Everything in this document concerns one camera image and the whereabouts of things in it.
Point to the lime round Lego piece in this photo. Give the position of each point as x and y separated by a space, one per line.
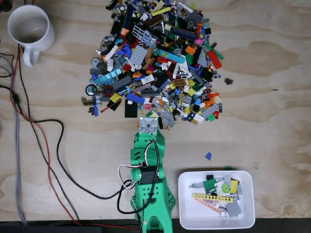
224 188

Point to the orange Lego technic beam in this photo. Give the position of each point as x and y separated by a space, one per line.
209 204

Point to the black grille Lego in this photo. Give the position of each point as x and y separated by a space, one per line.
228 81

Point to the small black Lego brick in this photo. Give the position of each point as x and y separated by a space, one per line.
160 123

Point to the red round Lego piece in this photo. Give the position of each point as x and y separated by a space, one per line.
147 106

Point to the grey square Lego plate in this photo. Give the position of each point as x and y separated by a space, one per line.
138 55

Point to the red Lego plate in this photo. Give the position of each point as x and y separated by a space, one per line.
215 59

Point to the brown Lego bracket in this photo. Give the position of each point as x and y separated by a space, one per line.
85 101

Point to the dark blue long Lego plate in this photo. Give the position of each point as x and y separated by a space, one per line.
183 34

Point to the dark grey Lego plate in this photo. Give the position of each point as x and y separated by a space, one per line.
194 17

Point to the black Lego plate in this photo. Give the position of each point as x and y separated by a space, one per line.
131 109

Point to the light blue long Lego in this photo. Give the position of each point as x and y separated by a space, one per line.
171 56

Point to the brown Lego plate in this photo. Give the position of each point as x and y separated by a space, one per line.
154 21

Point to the yellow Lego technic beam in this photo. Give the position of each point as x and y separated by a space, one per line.
212 197

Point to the turquoise Lego car piece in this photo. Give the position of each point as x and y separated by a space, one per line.
108 76

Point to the yellow Lego brick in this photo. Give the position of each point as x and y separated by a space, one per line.
233 186

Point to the small blue wedge Lego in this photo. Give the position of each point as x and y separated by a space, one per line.
208 156

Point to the yellow long Lego plate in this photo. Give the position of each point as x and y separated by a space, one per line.
160 11

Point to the white plastic bin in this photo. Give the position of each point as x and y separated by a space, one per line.
194 218

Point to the orange Lego brick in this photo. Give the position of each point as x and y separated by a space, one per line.
190 49

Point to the white ceramic mug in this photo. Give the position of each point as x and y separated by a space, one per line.
36 46

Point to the green Lego plate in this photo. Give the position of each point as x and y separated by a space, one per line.
209 185

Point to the pink Lego ball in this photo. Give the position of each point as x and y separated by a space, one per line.
198 41

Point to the white lattice Lego fence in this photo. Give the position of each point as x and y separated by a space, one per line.
141 34

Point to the grey round Lego piece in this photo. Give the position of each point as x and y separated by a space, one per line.
96 61

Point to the grey narrow Lego plate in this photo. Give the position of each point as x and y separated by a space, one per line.
210 111

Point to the camera circuit board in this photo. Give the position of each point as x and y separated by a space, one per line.
148 125

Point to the navy long Lego beam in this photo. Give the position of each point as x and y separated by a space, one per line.
127 15

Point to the white Lego plate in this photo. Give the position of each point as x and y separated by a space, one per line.
198 118

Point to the round Lego wheel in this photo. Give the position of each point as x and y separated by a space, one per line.
90 89

